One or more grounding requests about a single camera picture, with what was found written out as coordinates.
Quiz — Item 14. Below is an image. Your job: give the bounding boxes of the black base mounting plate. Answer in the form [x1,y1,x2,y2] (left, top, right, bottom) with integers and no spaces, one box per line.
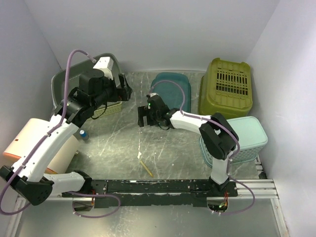
[61,179,239,209]

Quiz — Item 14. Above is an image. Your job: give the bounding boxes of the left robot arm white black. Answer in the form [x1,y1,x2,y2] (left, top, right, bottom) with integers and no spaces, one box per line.
[0,69,132,205]

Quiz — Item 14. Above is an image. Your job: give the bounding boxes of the olive green plastic basket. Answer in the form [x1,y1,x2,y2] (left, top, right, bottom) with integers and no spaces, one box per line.
[197,58,253,119]

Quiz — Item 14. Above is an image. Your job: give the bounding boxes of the teal transparent plastic tub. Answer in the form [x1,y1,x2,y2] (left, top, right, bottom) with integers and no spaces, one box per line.
[151,72,191,113]

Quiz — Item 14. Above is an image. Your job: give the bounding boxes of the light blue perforated basket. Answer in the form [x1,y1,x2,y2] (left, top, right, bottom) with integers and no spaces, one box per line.
[199,116,269,165]

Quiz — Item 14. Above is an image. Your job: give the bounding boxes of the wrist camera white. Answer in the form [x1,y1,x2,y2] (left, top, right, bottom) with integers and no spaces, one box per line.
[147,92,158,98]
[93,57,114,80]

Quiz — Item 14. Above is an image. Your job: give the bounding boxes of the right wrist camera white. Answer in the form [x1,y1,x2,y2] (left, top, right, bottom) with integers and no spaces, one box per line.
[147,92,158,98]

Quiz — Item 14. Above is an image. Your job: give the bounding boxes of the pale yellow perforated basket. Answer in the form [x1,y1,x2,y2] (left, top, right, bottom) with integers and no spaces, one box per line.
[92,101,122,119]

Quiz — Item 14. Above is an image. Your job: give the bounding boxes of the cream cylindrical appliance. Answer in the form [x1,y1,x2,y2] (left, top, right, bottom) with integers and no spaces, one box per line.
[3,118,79,174]

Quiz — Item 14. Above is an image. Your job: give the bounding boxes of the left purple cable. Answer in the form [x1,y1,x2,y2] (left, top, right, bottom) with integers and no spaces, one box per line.
[0,50,121,219]

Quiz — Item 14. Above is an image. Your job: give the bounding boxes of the purple cable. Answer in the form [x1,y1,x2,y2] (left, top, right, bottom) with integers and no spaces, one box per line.
[150,80,256,216]
[0,50,121,219]

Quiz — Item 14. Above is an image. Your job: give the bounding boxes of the blue white small object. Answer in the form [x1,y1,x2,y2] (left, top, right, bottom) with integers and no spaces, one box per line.
[79,130,89,142]

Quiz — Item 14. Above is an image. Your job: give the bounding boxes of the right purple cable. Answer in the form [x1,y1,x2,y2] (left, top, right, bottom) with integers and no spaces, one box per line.
[150,80,256,216]

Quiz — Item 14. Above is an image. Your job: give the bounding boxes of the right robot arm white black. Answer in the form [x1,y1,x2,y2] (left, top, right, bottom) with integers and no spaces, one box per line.
[137,93,240,197]

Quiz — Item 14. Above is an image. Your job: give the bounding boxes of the grey plastic tub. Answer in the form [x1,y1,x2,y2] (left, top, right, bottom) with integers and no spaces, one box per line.
[56,53,121,92]

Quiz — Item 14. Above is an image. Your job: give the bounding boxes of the small wooden stick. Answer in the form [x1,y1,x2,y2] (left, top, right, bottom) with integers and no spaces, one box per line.
[139,160,154,178]

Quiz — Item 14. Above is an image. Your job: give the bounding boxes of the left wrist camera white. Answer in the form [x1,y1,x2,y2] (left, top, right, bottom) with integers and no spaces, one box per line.
[93,57,114,80]

